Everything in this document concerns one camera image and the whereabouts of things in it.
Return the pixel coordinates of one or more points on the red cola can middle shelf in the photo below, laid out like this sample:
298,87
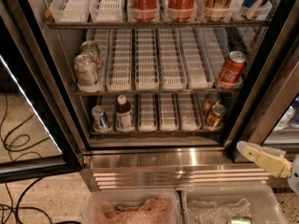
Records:
232,68

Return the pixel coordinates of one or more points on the clear bin with pink wrap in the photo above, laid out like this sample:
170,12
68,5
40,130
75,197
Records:
133,206

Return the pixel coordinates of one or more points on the red cola can left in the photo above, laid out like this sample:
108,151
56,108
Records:
144,10

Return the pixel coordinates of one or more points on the red cola can right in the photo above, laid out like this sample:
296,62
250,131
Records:
180,10

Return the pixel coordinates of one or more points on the top wire shelf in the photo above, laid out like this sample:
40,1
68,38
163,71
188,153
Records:
158,24

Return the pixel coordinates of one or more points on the open fridge glass door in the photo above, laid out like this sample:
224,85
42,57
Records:
38,135

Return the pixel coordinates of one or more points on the blue silver energy can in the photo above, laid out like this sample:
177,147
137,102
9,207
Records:
101,123

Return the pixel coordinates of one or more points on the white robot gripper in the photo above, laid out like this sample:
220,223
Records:
294,174

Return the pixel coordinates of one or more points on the clear bin with bubble wrap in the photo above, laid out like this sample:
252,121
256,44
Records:
215,204

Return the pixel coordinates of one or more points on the gold can front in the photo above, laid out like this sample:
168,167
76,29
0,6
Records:
215,116

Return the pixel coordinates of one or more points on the white soda can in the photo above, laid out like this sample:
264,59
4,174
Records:
88,79
91,48

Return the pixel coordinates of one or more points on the gold can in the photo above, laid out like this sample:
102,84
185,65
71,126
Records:
215,116
211,99

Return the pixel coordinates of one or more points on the red cola can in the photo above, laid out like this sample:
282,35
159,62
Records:
144,10
180,10

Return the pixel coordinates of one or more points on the white tray top far left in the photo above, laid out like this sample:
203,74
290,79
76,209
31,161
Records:
70,10

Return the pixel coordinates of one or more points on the white soda can front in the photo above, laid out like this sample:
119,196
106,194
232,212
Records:
88,79

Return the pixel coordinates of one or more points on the stainless fridge base grille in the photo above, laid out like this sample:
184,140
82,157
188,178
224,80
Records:
169,168

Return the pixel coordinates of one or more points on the green can in bin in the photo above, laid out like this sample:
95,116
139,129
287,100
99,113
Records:
241,220

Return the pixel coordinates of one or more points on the wire shelf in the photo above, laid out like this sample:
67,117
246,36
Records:
156,133
81,93
158,24

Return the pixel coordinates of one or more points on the brown drink bottle white cap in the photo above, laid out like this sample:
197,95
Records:
124,112

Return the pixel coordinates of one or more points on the white tray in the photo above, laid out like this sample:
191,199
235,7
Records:
70,10
106,10

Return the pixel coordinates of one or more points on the middle wire shelf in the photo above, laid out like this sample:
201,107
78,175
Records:
81,93

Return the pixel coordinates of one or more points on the white soda can rear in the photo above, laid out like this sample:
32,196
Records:
91,48

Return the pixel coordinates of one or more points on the bottom wire shelf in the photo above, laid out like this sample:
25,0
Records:
156,133

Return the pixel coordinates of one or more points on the gold can rear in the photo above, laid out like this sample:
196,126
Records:
211,99

